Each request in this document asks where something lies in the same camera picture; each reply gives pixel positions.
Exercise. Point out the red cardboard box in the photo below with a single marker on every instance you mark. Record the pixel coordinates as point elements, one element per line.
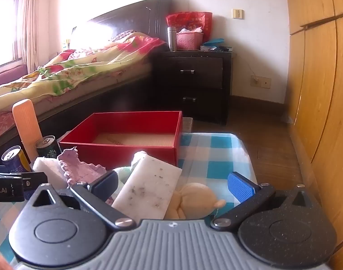
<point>104,152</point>

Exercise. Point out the red plastic bag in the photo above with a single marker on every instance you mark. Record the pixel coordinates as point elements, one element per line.
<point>188,19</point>

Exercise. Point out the wooden wardrobe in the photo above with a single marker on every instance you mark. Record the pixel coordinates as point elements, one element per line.
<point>315,76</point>

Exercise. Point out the wall switch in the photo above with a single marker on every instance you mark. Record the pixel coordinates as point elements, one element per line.
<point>238,13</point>

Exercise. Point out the floral yellow blanket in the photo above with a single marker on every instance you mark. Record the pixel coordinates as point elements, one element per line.
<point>75,67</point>

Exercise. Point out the large speckled white sponge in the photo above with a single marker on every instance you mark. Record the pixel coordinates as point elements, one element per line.
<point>149,188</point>

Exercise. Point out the small white sponge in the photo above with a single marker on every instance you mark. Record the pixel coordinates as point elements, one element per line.
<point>47,168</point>

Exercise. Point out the wall socket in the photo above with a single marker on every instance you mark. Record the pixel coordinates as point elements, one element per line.
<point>261,82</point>

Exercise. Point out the window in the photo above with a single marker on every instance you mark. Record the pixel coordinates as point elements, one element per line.
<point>5,33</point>

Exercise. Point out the beige plush toy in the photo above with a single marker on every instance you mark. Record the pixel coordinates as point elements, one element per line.
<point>194,199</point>

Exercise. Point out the dark wooden bed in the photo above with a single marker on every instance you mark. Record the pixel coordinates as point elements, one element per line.
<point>109,101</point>

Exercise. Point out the clear plastic cup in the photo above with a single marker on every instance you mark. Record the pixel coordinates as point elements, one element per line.
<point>187,125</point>

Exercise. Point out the purple knitted cloth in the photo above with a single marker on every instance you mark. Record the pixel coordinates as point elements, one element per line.
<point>78,171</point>

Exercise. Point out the pink plastic basket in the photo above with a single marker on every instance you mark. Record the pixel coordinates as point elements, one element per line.
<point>188,42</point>

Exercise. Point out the maroon window seat cushion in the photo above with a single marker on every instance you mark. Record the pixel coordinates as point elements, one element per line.
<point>8,76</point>

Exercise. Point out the blue checkered tablecloth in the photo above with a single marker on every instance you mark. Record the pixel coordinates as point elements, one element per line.
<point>213,157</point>

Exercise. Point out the cream curtain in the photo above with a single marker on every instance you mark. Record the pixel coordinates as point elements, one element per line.
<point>33,19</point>

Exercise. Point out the steel thermos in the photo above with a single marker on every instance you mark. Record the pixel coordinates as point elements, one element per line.
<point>172,40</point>

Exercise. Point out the blue and yellow drink can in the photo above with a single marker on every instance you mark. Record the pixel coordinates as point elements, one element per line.
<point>15,161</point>

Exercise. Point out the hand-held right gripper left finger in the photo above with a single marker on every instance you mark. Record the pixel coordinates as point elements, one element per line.
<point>106,184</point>

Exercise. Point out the purple patterned pillow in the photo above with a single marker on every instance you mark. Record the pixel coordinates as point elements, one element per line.
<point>122,35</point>

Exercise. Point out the light blue folded paper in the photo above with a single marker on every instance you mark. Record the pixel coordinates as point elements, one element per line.
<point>213,43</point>

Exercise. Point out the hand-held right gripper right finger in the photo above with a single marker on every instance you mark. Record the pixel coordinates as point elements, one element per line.
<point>240,187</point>

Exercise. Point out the dark wooden nightstand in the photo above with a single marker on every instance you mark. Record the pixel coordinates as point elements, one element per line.
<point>199,84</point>

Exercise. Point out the dark green drink can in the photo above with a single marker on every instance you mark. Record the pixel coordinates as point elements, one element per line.
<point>49,149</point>

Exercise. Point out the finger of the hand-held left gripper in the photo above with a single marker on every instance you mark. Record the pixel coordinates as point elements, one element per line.
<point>33,180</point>

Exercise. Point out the pale green towel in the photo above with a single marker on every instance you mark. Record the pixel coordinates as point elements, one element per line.
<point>123,174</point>

